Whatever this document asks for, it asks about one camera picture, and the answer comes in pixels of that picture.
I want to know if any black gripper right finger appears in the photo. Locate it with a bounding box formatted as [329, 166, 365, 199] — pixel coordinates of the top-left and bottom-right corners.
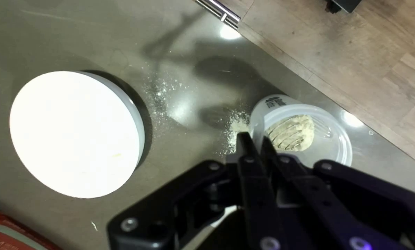
[261, 136, 415, 250]

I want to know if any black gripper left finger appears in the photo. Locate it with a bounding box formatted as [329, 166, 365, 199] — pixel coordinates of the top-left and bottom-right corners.
[107, 131, 285, 250]

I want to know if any white bowl with powder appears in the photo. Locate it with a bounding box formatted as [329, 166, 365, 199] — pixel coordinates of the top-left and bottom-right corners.
[8, 70, 147, 200]

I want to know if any clear plastic deli container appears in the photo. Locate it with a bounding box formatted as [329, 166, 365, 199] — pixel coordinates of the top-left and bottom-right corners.
[249, 93, 355, 171]

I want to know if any black whey protein bag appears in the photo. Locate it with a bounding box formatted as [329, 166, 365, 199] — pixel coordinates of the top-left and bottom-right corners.
[0, 207, 56, 250]

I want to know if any silver drawer bar handle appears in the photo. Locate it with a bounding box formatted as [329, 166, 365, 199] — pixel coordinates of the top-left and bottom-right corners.
[196, 0, 243, 31]

